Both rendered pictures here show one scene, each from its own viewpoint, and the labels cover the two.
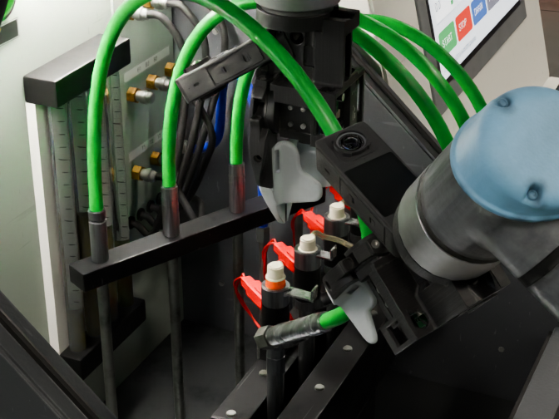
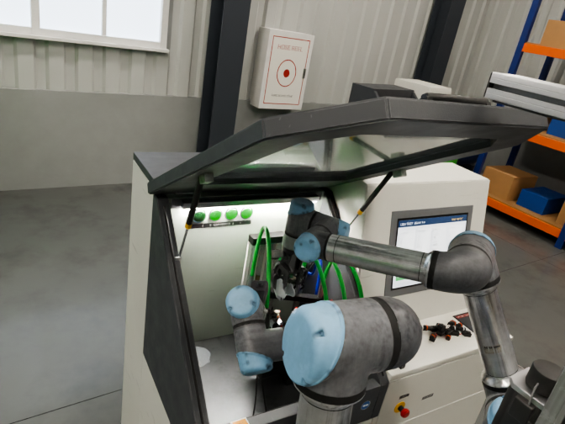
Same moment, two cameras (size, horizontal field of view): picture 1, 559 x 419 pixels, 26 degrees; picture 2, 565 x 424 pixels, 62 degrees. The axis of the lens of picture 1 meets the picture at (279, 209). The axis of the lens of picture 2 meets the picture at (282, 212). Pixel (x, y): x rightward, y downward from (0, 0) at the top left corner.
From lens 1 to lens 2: 0.76 m
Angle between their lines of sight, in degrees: 29
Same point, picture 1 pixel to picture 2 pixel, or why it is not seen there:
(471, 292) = not seen: hidden behind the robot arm
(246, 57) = (278, 253)
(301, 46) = (289, 257)
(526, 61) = (456, 297)
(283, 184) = (278, 289)
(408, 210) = not seen: hidden behind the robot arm
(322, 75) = (290, 266)
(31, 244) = (239, 276)
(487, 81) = (423, 296)
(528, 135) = (236, 296)
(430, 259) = not seen: hidden behind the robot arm
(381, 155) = (261, 290)
